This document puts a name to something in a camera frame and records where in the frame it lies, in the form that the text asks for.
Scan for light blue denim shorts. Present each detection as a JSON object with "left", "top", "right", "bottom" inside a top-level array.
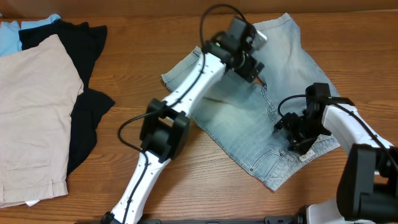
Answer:
[{"left": 161, "top": 12, "right": 341, "bottom": 192}]

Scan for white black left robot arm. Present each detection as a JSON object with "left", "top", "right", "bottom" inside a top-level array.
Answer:
[{"left": 100, "top": 17, "right": 267, "bottom": 223}]

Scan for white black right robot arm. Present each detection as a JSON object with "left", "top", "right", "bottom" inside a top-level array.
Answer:
[{"left": 274, "top": 83, "right": 397, "bottom": 223}]

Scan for black garment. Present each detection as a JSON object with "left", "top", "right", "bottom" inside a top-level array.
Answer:
[{"left": 19, "top": 20, "right": 115, "bottom": 175}]

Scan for beige shorts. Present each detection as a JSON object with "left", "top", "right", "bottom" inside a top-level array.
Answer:
[{"left": 1, "top": 35, "right": 84, "bottom": 207}]

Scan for light blue shirt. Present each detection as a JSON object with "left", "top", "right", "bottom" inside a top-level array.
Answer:
[{"left": 0, "top": 14, "right": 61, "bottom": 57}]

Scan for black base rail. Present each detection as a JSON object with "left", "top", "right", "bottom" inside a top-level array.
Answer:
[{"left": 138, "top": 215, "right": 297, "bottom": 224}]

